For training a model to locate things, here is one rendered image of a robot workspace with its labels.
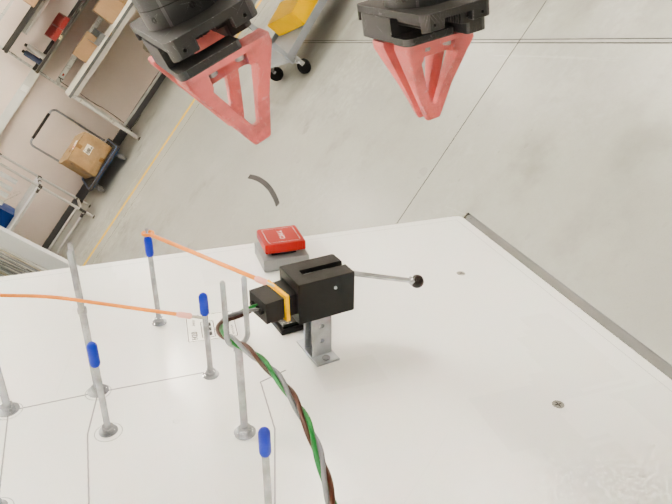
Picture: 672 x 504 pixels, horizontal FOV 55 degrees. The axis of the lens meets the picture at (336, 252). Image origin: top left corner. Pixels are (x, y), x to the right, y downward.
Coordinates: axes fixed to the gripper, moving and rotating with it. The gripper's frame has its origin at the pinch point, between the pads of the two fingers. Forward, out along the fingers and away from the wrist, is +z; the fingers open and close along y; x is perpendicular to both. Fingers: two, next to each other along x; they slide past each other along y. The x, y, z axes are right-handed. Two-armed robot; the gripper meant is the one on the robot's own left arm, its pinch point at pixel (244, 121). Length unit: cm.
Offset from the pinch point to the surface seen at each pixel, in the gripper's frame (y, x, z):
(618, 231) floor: -59, 91, 111
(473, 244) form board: -11.3, 21.5, 35.9
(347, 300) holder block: 2.6, 0.1, 18.7
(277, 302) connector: 2.3, -5.4, 14.5
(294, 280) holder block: 1.5, -3.1, 14.2
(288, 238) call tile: -17.5, 1.6, 22.9
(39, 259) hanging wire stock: -83, -34, 37
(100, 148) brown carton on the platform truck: -690, -19, 229
